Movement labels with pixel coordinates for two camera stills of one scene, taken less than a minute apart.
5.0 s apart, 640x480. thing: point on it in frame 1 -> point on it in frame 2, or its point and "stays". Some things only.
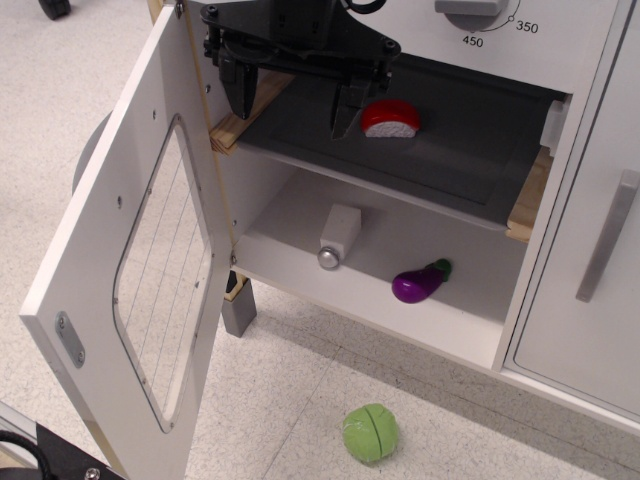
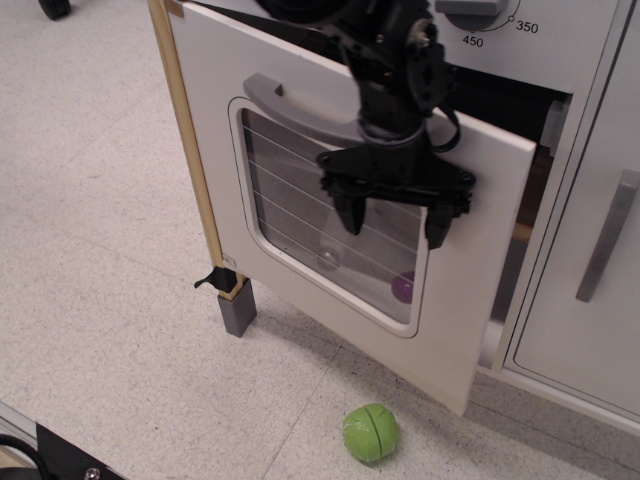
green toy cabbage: x=370 y=432 stays
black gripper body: x=317 y=36 -> x=397 y=169
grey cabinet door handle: x=628 y=189 stays
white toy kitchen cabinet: x=485 y=202 stays
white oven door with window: x=127 y=312 -> x=424 y=316
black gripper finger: x=350 y=100 -> x=438 y=221
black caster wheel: x=55 y=9 stays
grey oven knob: x=471 y=15 stays
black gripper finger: x=241 y=80 -> x=352 y=209
